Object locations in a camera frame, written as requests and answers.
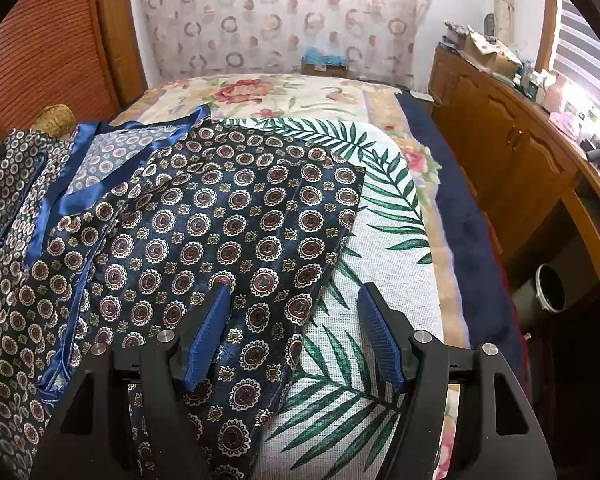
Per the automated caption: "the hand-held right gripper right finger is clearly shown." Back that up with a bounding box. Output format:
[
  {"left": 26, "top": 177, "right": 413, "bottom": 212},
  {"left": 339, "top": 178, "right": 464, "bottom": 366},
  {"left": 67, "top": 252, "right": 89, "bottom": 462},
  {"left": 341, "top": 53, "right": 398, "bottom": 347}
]
[{"left": 356, "top": 282, "right": 558, "bottom": 480}]

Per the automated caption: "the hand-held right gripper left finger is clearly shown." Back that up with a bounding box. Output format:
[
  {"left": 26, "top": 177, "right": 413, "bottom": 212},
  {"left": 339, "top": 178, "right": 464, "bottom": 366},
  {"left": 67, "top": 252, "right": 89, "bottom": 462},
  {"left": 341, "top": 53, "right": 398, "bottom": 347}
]
[{"left": 30, "top": 284, "right": 233, "bottom": 480}]

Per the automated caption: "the navy medallion print satin garment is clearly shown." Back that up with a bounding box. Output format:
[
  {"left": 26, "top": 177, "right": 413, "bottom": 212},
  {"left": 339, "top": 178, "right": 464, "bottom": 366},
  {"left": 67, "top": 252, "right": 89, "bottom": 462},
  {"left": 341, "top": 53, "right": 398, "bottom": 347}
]
[{"left": 0, "top": 105, "right": 368, "bottom": 480}]

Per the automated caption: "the woven straw item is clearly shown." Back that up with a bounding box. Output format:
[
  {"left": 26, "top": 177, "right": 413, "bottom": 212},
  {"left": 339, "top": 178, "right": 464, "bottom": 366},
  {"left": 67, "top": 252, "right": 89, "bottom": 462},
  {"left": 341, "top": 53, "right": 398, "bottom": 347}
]
[{"left": 35, "top": 104, "right": 77, "bottom": 137}]

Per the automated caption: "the green leaf print white cloth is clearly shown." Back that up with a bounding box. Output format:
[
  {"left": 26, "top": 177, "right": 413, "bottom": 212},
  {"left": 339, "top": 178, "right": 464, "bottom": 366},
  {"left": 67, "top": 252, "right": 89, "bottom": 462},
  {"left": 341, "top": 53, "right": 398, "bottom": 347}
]
[{"left": 215, "top": 117, "right": 453, "bottom": 480}]

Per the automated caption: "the navy blue blanket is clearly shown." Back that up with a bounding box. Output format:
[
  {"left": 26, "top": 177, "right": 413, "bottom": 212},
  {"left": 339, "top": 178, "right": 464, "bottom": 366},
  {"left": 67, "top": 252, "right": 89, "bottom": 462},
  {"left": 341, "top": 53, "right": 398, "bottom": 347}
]
[{"left": 395, "top": 92, "right": 526, "bottom": 391}]

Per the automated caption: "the grey waste bin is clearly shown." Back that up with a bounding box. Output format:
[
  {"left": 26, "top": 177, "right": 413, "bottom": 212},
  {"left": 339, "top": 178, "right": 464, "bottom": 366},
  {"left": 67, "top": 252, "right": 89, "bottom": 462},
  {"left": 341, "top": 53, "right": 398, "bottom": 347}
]
[{"left": 510, "top": 262, "right": 567, "bottom": 333}]

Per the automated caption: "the wooden sideboard cabinet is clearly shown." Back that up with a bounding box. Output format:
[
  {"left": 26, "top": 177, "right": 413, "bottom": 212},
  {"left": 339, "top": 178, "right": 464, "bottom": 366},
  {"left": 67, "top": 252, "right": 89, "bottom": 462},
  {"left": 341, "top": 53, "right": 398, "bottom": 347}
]
[{"left": 427, "top": 45, "right": 600, "bottom": 281}]

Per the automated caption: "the floral cream blanket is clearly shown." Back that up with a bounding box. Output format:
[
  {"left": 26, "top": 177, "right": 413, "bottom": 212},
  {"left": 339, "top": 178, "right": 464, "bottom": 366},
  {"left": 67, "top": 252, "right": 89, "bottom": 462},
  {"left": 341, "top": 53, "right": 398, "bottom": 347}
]
[{"left": 107, "top": 74, "right": 471, "bottom": 480}]

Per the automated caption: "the cardboard box with blue contents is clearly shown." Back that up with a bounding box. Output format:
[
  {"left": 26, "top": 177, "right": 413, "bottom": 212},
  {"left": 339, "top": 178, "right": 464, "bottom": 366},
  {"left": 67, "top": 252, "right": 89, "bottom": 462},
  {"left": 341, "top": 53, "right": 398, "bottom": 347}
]
[{"left": 300, "top": 45, "right": 351, "bottom": 78}]

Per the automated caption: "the open cardboard box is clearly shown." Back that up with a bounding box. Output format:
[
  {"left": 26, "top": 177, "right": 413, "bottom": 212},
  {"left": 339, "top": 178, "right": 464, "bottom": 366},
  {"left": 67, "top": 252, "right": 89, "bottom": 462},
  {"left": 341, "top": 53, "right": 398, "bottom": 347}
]
[{"left": 462, "top": 25, "right": 523, "bottom": 78}]

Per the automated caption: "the pink bag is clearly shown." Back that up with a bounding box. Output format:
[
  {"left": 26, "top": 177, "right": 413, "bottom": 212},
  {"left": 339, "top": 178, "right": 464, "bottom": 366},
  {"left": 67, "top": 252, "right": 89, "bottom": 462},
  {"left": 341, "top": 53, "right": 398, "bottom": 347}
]
[{"left": 545, "top": 77, "right": 586, "bottom": 136}]

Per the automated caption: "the circle pattern sheer curtain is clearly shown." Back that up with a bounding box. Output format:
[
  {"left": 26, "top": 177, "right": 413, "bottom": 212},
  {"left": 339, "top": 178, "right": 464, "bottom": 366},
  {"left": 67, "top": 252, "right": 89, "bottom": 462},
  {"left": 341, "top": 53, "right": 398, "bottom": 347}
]
[{"left": 139, "top": 0, "right": 436, "bottom": 86}]

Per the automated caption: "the striped window blind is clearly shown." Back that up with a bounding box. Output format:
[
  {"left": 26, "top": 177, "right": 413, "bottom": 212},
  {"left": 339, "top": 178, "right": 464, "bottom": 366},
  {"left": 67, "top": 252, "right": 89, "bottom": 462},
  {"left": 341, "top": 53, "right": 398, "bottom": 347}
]
[{"left": 550, "top": 0, "right": 600, "bottom": 111}]

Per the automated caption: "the beige tied curtain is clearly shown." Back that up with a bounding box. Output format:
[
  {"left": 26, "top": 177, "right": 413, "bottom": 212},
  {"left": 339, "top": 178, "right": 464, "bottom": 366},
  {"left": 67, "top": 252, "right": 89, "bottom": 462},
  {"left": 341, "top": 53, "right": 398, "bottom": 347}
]
[{"left": 490, "top": 0, "right": 521, "bottom": 41}]

